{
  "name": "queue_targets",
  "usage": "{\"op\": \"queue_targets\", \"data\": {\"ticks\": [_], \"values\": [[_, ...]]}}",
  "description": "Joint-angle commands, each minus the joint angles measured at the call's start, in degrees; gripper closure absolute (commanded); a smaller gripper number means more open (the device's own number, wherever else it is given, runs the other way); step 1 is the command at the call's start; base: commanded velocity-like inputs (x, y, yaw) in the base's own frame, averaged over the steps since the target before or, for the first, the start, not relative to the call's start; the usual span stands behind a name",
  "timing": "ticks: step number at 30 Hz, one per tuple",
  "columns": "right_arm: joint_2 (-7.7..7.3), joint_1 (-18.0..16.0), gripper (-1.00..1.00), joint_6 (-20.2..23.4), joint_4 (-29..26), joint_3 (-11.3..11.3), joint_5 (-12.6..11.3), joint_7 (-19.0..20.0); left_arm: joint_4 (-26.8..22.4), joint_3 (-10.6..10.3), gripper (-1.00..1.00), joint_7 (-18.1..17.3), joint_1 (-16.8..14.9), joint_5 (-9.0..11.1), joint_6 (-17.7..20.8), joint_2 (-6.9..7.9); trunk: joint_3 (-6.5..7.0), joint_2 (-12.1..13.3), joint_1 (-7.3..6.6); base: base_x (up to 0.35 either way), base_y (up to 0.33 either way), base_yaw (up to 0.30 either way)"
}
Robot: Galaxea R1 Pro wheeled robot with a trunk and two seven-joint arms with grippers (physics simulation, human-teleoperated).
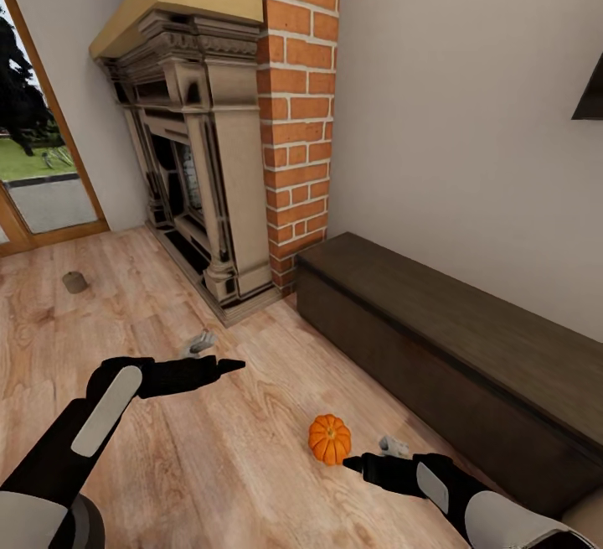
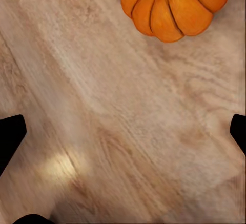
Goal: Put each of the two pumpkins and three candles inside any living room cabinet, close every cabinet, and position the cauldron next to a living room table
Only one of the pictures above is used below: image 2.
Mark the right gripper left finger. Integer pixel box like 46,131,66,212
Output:
0,114,27,176

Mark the pumpkin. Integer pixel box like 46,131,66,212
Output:
121,0,227,43

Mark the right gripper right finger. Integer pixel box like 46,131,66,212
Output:
230,114,246,155

